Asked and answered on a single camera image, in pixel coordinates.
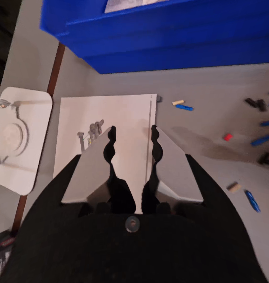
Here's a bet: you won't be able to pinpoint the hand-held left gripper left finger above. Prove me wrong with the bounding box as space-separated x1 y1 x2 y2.
60 126 136 214

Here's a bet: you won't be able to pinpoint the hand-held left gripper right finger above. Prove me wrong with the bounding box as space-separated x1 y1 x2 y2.
141 124 204 214

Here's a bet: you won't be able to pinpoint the white lego instruction booklet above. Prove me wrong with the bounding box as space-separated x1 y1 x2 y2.
53 94 158 215

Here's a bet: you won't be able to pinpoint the scattered loose lego pieces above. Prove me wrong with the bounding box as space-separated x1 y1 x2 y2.
223 90 269 213

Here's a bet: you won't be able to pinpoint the black lego set box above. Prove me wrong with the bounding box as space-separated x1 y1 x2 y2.
0 230 15 280

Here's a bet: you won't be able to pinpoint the white folding tablet stand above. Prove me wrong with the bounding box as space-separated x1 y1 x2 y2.
0 87 53 196

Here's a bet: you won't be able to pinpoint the blue plastic bin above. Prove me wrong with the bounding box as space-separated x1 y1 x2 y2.
39 0 269 74

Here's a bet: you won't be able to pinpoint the white printed paper sheet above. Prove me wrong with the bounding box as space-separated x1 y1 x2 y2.
105 0 170 13

